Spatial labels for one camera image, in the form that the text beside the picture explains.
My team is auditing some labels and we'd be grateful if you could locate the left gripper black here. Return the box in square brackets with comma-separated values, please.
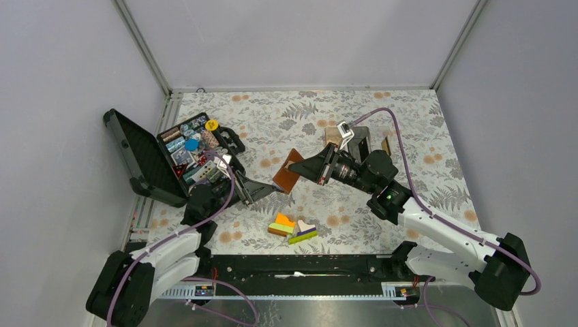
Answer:
[207, 170, 277, 218]

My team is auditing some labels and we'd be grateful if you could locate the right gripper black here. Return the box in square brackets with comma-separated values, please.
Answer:
[288, 142, 377, 195]

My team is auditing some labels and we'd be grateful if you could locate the brown leather card holder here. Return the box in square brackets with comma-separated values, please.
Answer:
[273, 149, 303, 194]

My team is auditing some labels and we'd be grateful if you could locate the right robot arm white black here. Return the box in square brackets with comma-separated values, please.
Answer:
[288, 143, 531, 311]

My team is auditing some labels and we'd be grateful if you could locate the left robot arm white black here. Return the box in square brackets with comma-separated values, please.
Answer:
[85, 172, 281, 326]

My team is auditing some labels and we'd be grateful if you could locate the orange green brown card stack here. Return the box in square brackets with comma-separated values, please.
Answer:
[267, 213, 296, 237]

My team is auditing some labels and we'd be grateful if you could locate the white purple green card stack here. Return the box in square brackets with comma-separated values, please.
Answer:
[288, 220, 318, 245]

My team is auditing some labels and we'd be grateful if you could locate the floral patterned table mat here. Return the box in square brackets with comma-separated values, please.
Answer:
[163, 90, 479, 255]

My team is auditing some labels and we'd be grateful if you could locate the yellow poker chip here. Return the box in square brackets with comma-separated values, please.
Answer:
[204, 119, 219, 132]

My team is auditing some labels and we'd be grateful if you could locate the blue poker chip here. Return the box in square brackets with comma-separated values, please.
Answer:
[184, 138, 199, 151]

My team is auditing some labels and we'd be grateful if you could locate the black poker chip case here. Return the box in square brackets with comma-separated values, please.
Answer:
[103, 108, 245, 208]

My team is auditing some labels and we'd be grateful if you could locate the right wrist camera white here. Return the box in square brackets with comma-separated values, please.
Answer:
[336, 121, 354, 150]

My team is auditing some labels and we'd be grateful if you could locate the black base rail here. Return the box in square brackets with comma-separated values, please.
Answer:
[196, 255, 427, 296]

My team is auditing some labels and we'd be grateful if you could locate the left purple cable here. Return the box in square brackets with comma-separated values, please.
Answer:
[106, 151, 260, 327]

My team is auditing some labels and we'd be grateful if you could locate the purple cable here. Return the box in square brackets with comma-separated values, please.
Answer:
[106, 151, 260, 327]
[352, 107, 542, 327]

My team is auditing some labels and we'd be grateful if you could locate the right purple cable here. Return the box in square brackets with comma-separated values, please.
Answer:
[352, 107, 542, 327]

